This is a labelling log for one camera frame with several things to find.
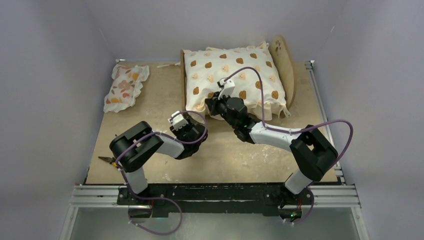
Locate bear print white cushion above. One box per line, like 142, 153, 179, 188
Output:
157, 40, 292, 122

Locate floral print small pillow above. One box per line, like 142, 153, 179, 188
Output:
103, 63, 150, 113

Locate wooden pet bed frame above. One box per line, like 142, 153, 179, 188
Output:
179, 35, 298, 115

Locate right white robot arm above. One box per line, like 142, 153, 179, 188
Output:
205, 96, 339, 195

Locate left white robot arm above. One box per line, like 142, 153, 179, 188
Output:
109, 111, 208, 196

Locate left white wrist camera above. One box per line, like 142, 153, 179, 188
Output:
168, 111, 189, 130

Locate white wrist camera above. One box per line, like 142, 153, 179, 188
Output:
217, 78, 235, 99
168, 111, 189, 130

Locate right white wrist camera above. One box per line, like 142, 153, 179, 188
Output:
217, 78, 235, 99

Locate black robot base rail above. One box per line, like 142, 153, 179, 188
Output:
117, 182, 313, 219

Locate yellow handled pliers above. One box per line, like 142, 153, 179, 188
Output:
97, 156, 118, 168

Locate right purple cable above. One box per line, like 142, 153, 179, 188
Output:
223, 66, 354, 226

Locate aluminium table frame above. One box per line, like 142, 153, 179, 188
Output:
59, 59, 370, 240

